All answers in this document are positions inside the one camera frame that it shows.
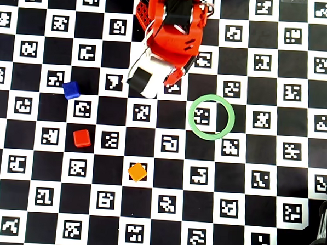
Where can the red robot arm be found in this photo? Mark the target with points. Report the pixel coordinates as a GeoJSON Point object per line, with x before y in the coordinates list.
{"type": "Point", "coordinates": [156, 7]}

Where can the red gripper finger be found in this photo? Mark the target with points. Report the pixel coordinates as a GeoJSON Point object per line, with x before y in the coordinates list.
{"type": "Point", "coordinates": [175, 77]}

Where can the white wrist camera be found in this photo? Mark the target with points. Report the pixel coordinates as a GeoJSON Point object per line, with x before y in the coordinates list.
{"type": "Point", "coordinates": [155, 72]}

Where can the red cube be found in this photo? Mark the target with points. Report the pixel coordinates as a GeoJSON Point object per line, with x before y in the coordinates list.
{"type": "Point", "coordinates": [81, 138]}

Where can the orange cube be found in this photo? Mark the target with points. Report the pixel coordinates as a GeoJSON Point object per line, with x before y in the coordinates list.
{"type": "Point", "coordinates": [137, 172]}

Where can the blue cube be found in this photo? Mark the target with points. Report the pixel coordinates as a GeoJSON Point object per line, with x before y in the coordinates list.
{"type": "Point", "coordinates": [71, 90]}

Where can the black flexible camera stand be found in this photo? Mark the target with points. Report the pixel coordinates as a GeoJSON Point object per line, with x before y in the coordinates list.
{"type": "Point", "coordinates": [322, 213]}

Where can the checkerboard marker mat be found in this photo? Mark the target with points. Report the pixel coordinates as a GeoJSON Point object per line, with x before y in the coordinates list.
{"type": "Point", "coordinates": [232, 172]}

